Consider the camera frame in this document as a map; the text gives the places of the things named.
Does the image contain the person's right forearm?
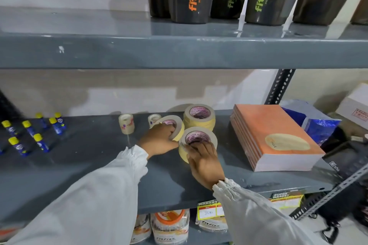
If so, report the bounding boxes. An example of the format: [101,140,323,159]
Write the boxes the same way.
[212,178,329,245]

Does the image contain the grey metal shelf board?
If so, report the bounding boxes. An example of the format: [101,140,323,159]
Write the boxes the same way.
[0,109,343,225]
[0,7,368,70]

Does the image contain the white cardboard box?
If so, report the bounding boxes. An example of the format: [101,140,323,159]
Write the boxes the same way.
[335,82,368,131]

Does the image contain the person's right hand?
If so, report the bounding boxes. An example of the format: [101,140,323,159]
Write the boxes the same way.
[185,141,225,191]

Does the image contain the clear jar with white label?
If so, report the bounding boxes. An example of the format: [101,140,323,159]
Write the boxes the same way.
[195,216,229,234]

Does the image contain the beige masking tape roll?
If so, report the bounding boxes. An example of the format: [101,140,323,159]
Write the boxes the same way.
[183,104,216,123]
[178,127,218,164]
[184,120,216,132]
[155,115,185,142]

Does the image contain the perforated grey shelf upright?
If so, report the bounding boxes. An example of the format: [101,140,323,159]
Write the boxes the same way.
[264,69,297,105]
[290,163,368,221]

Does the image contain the group of blue glue sticks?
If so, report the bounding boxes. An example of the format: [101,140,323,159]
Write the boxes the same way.
[0,112,67,157]

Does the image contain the stack of orange notebooks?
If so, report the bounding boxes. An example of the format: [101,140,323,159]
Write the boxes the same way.
[230,104,326,172]

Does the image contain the clear jar with orange label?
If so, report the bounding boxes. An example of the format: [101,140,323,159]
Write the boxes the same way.
[150,209,191,245]
[130,213,152,244]

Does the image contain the person's left forearm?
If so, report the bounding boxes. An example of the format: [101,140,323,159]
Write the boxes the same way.
[6,145,149,245]

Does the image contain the black bag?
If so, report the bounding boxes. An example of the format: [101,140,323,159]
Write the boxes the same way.
[315,177,368,245]

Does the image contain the blue foil packet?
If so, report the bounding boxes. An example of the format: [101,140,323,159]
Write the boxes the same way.
[279,99,343,147]

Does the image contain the black plastic packet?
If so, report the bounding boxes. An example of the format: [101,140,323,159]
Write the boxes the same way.
[321,138,368,180]

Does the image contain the small clear tape roll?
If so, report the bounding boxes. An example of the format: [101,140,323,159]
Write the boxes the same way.
[118,114,135,135]
[148,113,162,129]

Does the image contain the yellow price label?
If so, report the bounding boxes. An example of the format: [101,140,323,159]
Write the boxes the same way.
[270,191,304,210]
[197,200,225,221]

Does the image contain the person's left hand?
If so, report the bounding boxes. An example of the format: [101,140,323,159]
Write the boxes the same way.
[137,123,179,159]

